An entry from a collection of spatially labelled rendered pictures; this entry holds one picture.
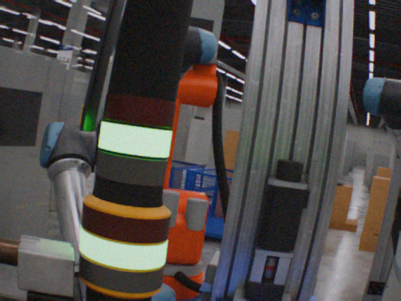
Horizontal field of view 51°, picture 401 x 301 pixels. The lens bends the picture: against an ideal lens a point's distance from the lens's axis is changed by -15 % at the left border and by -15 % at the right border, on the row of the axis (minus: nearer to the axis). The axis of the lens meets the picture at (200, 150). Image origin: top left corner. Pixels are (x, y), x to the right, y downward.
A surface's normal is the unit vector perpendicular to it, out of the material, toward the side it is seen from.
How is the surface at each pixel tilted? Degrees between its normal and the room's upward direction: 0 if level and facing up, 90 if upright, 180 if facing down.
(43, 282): 90
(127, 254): 90
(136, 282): 90
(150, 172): 90
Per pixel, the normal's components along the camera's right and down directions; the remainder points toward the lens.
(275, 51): -0.14, 0.03
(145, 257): 0.58, 0.13
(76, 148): 0.56, -0.54
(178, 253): 0.13, 0.07
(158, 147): 0.77, 0.15
